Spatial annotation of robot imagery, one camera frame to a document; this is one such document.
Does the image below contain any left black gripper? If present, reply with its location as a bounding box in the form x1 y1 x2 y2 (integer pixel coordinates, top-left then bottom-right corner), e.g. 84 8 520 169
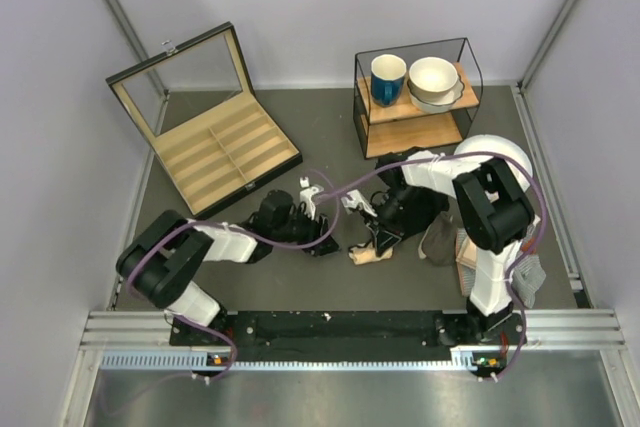
272 203 342 256

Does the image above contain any beige underwear navy trim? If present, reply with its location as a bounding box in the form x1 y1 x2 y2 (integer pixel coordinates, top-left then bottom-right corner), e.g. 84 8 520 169
348 242 393 266

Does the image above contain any black underwear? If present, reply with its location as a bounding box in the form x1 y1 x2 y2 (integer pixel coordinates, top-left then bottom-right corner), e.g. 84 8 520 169
397 186 449 240

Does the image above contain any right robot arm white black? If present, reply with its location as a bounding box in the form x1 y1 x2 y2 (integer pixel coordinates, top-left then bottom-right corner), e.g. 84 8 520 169
350 148 536 343

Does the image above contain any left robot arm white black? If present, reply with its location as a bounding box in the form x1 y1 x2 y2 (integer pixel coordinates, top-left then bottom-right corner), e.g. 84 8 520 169
115 190 339 344

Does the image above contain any grey underwear white band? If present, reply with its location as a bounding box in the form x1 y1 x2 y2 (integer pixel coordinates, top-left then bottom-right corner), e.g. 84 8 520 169
418 213 457 267

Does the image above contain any striped grey underwear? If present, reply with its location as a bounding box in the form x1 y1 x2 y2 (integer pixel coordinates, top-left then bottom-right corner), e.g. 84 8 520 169
456 253 546 309

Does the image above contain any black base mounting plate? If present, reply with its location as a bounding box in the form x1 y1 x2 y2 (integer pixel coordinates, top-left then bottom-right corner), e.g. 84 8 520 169
169 310 521 363

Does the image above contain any white round plate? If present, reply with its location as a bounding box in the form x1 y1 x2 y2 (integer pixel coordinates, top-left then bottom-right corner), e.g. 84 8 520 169
454 134 533 176

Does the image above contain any white scalloped dish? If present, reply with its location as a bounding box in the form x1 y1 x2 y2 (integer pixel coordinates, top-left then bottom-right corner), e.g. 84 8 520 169
408 80 465 114

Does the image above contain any cream ceramic bowl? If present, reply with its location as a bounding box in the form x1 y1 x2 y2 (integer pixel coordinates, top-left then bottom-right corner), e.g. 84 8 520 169
409 57 459 101

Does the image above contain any blue ceramic mug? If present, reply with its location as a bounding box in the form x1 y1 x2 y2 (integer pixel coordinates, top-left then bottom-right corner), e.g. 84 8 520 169
371 54 407 107

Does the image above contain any black compartment box glass lid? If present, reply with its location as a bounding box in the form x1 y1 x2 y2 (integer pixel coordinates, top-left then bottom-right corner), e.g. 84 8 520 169
106 22 303 219

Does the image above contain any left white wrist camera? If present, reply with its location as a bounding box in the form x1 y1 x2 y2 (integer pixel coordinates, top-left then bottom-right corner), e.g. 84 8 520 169
299 176 324 220

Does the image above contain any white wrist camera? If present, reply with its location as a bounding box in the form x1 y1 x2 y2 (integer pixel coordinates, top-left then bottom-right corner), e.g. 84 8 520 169
340 189 377 217
299 176 324 220

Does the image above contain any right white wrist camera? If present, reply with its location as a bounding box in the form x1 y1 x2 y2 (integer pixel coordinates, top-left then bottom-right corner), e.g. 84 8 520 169
340 189 377 217

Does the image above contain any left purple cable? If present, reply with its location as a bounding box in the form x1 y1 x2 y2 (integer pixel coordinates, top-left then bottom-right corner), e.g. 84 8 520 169
124 169 346 382

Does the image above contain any purple cable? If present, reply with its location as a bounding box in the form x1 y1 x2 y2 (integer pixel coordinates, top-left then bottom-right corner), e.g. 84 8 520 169
124 169 346 382
314 156 549 382

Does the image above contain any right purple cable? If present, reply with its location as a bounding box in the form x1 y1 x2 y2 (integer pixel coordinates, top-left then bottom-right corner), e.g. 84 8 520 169
314 156 549 382

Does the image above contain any grey slotted cable duct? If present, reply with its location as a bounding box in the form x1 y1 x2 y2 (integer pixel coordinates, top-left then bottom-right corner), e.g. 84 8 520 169
99 347 477 372

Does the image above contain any black wire wooden shelf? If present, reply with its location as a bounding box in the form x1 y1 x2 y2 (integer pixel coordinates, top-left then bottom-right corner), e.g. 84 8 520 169
353 37 484 159

